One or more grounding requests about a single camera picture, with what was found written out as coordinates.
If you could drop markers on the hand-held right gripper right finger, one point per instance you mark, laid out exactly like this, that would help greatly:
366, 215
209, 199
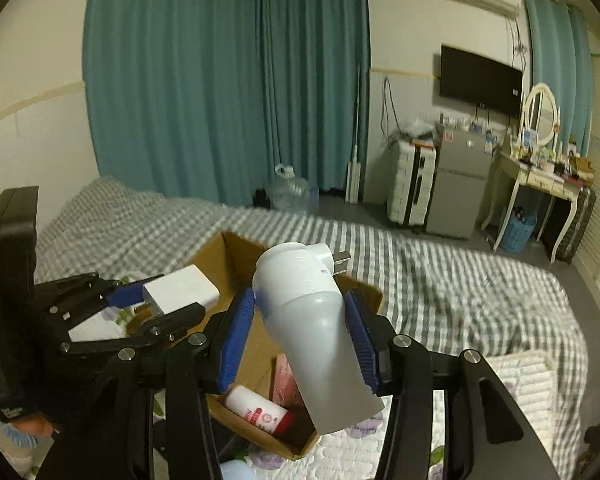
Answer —
363, 347

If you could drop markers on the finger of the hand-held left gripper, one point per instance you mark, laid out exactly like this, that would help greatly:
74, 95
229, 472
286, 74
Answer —
172, 319
125, 295

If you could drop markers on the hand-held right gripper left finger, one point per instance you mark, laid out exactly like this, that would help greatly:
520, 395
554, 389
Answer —
234, 342

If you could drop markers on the white power adapter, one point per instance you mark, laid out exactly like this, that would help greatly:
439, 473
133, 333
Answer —
180, 290

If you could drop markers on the white plastic shaker bottle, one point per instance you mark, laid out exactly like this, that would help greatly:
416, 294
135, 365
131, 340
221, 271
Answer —
316, 340

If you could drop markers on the brown cardboard box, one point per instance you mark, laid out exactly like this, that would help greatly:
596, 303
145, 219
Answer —
240, 260

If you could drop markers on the person's left forearm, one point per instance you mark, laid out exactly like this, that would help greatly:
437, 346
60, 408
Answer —
12, 437

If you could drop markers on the person's left hand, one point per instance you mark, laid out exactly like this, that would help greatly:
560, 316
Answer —
34, 426

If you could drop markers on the pink packet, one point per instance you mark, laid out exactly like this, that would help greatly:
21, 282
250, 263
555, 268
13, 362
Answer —
286, 382

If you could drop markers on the small white red-label bottle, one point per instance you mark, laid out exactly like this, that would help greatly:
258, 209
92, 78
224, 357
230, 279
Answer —
255, 409

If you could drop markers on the bed with checkered sheet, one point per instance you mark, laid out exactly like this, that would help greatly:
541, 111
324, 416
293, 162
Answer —
430, 270

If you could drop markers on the light blue object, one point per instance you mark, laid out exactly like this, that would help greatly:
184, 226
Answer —
237, 471

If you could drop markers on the floral quilted mat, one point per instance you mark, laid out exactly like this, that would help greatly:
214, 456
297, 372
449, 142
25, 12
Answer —
520, 385

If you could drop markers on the clear water jug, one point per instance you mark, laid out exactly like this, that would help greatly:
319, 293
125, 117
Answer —
291, 190

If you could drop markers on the white suitcase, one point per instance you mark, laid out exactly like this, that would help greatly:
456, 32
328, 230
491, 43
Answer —
405, 185

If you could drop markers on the grey mini fridge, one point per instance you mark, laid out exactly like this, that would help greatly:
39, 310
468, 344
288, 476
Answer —
457, 185

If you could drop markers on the blue plastic basket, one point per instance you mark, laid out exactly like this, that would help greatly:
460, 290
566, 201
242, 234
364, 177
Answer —
517, 232

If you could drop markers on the plastic bag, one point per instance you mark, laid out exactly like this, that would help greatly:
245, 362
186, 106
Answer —
417, 130

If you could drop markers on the wide teal curtain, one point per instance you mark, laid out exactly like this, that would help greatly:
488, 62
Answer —
205, 85

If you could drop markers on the white dressing table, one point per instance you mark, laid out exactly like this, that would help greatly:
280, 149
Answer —
540, 180

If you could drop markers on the dark suitcase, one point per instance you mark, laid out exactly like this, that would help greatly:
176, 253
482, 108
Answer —
580, 225

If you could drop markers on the white oval vanity mirror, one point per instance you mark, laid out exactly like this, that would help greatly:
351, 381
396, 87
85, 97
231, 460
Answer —
540, 112

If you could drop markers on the narrow teal curtain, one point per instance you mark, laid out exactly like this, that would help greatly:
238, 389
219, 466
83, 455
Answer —
555, 50

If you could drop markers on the black wall television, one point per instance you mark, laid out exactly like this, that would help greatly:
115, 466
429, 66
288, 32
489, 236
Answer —
480, 77

